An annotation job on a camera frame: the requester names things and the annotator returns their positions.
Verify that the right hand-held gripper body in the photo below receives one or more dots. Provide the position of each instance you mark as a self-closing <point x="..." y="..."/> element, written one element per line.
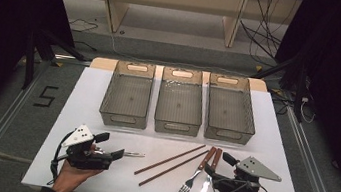
<point x="240" y="186"/>

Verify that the white table sheet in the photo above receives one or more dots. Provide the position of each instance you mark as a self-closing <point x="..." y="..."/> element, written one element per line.
<point x="83" y="104"/>

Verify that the grey transparent plastic bin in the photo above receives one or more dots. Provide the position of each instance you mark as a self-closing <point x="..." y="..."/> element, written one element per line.
<point x="179" y="105"/>
<point x="127" y="98"/>
<point x="230" y="112"/>

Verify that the metal spoon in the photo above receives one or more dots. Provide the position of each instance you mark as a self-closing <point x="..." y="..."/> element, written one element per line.
<point x="135" y="154"/>

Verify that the black tripod stand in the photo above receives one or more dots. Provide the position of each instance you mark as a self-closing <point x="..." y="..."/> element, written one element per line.
<point x="30" y="62"/>

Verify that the person's left hand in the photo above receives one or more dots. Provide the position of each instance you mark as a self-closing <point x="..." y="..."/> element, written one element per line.
<point x="71" y="178"/>

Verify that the black metal stand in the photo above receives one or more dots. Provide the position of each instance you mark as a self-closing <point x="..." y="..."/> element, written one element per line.
<point x="299" y="90"/>

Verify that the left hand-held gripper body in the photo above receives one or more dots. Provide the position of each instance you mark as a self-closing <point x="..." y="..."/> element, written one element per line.
<point x="82" y="159"/>

